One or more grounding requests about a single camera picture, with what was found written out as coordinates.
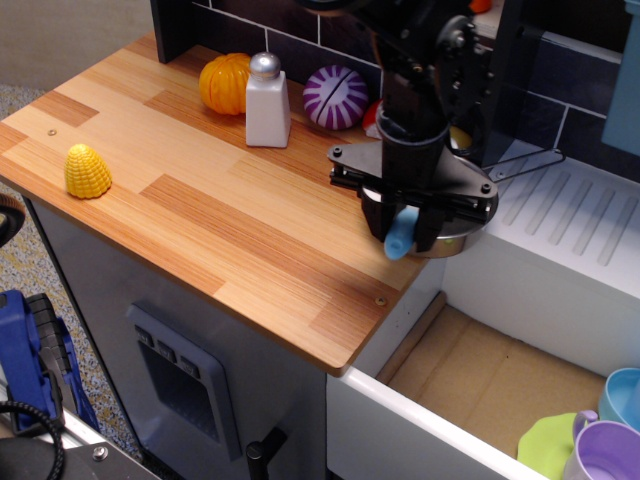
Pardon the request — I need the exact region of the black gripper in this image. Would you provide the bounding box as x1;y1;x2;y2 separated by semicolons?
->
328;132;498;252

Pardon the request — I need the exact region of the white spatula blue handle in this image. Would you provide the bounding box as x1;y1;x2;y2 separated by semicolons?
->
384;206;419;260

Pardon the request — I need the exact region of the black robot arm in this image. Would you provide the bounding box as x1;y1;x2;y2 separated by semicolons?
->
301;1;498;260

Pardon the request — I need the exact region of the stainless steel pan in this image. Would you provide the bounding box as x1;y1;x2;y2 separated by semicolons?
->
407;148;567;260

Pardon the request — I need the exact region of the yellow toy potato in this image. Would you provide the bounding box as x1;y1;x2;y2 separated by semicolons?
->
449;126;473;150

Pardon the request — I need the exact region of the purple striped toy onion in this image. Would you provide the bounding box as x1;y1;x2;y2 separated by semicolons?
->
303;65;369;131

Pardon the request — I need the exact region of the white toy sink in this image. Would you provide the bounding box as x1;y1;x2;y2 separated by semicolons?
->
327;159;639;479

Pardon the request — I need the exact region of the white salt shaker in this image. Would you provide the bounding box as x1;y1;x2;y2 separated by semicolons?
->
245;52;291;148

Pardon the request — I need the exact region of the orange toy on shelf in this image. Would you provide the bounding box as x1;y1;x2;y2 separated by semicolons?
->
470;0;493;15

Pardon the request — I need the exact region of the orange toy pumpkin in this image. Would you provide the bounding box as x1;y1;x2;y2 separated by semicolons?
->
198;53;250;115

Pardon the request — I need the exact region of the teal cabinet panel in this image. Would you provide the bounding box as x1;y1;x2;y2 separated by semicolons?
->
602;1;639;156

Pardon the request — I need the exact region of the green plastic plate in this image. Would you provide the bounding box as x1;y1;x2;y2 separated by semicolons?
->
516;413;576;480

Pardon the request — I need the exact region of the blue plastic cup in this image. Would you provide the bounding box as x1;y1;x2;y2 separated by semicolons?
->
598;368;639;431

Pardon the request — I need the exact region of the grey oven door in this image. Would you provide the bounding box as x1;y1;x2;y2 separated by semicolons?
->
126;304;240;469

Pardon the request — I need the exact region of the purple plastic cup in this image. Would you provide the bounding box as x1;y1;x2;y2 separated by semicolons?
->
562;410;639;480

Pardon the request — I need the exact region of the yellow toy corn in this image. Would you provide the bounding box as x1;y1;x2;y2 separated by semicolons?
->
64;143;112;199

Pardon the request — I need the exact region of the dark round object left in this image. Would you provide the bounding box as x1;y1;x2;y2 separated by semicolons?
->
0;193;26;247

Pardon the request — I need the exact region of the blue black device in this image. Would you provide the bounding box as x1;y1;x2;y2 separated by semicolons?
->
1;290;99;430

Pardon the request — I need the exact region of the black oven handle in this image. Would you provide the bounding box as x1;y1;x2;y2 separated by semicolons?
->
245;427;288;480

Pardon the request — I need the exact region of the dark shelf post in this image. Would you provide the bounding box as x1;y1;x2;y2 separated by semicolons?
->
150;0;197;64

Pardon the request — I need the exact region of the black braided cable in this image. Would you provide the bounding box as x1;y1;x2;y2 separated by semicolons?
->
0;399;66;480

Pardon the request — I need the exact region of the black mount base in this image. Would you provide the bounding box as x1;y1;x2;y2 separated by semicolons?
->
1;421;158;479

